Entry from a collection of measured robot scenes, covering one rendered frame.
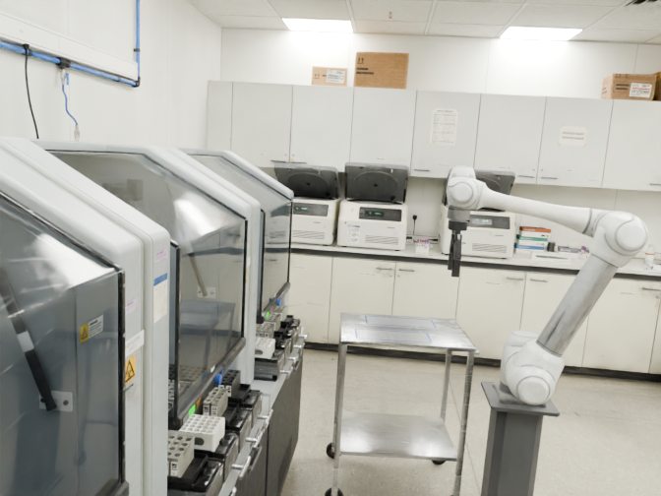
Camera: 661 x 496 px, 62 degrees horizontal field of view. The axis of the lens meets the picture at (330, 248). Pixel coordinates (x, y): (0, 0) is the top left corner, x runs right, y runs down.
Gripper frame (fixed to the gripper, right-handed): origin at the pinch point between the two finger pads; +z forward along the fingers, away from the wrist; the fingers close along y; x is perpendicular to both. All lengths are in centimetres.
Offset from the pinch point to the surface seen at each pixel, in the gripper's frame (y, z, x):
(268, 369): -17, 42, 70
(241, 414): -64, 38, 68
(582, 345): 219, 94, -135
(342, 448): 19, 92, 40
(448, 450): 28, 92, -9
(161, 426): -108, 20, 75
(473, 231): 220, 9, -41
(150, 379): -114, 7, 75
